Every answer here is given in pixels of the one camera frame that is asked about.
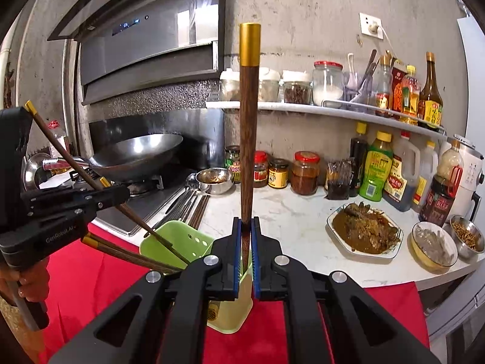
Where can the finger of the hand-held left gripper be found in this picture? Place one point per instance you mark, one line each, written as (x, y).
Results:
(68, 199)
(57, 218)

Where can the white wall socket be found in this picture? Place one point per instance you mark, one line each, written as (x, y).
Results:
(369, 25)

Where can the dark soy sauce bottle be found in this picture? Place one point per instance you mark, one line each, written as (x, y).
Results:
(358, 151)

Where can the steel ladle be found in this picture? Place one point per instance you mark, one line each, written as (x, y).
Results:
(193, 182)

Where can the grey range hood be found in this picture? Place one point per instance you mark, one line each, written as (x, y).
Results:
(151, 45)

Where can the green label jar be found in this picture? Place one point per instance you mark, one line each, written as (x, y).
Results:
(232, 163)

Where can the gas stove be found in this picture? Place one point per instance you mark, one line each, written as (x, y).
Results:
(161, 200)

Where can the large chili paste jar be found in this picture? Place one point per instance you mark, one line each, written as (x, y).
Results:
(305, 176)

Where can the clear jug yellow cap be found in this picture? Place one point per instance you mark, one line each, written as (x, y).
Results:
(426, 174)

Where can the gold rim bowl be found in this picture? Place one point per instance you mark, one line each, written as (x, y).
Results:
(434, 244)

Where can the clear utensil cup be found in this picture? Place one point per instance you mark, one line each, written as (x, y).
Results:
(356, 91)

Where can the small steel bowl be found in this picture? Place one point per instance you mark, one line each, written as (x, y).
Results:
(214, 180)

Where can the white wall shelf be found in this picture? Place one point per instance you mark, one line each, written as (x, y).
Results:
(303, 108)

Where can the plate of cooked food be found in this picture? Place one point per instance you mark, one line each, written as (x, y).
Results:
(363, 231)

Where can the red tablecloth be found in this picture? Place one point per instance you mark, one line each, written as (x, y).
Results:
(94, 292)

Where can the steel pot lid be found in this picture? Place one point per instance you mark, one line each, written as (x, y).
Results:
(34, 170)

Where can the white refrigerator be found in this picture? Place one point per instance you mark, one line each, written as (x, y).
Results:
(473, 83)

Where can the wooden chopstick gold tip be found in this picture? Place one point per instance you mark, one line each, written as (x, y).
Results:
(31, 109)
(88, 239)
(105, 182)
(96, 247)
(249, 140)

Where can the grey wall pipe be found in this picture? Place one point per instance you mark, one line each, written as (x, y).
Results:
(71, 94)

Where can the yellow label jar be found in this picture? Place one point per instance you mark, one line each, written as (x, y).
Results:
(278, 176)

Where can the white lid spice jar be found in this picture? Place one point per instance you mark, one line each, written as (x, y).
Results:
(297, 91)
(229, 89)
(269, 89)

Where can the glass jar red lid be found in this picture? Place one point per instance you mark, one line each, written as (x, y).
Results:
(327, 87)

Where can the steel wok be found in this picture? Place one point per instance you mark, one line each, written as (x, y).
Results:
(140, 155)

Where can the person's left hand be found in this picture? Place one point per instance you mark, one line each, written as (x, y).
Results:
(36, 284)

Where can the steel bowl of food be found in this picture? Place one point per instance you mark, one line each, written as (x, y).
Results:
(468, 237)

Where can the yellow oil bottle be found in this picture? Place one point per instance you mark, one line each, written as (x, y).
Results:
(410, 98)

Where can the cooking oil bottle red cap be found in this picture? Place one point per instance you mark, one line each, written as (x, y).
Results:
(54, 126)

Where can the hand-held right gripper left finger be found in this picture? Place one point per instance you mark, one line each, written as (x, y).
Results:
(237, 250)

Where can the green plastic utensil holder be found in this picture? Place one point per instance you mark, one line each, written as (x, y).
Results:
(178, 231)

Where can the clear plastic bag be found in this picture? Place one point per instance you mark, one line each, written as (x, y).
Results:
(338, 184)

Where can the gold cap small bottle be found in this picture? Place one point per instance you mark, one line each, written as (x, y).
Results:
(382, 91)

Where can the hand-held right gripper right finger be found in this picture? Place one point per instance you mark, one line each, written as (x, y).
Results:
(254, 258)

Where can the green plastic bottle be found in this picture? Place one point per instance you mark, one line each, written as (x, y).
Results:
(376, 174)

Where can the tall dark vinegar bottle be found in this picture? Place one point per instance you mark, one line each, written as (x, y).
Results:
(430, 102)

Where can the oil jug red cap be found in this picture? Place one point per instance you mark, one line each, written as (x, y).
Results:
(401, 182)

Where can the red lid sauce jar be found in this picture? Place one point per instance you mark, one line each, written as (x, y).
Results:
(261, 172)

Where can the white kitchen appliance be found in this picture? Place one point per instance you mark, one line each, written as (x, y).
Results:
(471, 182)

